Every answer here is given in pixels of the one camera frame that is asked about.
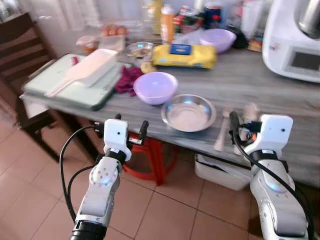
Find red plastic stool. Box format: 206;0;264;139
122;132;179;186

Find maroon cloth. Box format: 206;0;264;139
113;64;145;97

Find pale green tray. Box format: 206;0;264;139
20;53;126;112

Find lilac plastic bowl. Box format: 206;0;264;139
198;28;238;55
133;71;179;106

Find stainless steel bowl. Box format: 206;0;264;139
160;93;217;133

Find white plastic storage box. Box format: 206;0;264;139
193;152;254;192

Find small yellow fruit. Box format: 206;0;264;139
140;60;157;75

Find clear glass bowl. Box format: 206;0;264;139
124;41;155;61

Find clear lidded food container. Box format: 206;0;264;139
97;34;126;54

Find yellow wet wipes pack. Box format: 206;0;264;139
151;43;218;70

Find small clear plastic tub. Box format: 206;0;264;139
75;34;100;55

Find brown eggs pile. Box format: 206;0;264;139
99;24;129;38

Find white kitchen cooking appliance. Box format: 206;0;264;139
261;0;320;84

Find orange sauce bottle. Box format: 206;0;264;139
159;4;176;45

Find dark blue jar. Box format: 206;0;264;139
202;4;226;30

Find yellow green bottle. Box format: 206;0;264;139
148;0;164;36

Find red snack packets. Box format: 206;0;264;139
173;5;204;35

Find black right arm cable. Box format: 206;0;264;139
229;125;317;240

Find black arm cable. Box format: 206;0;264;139
229;125;317;240
58;122;107;223

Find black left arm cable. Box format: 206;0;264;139
58;122;107;223

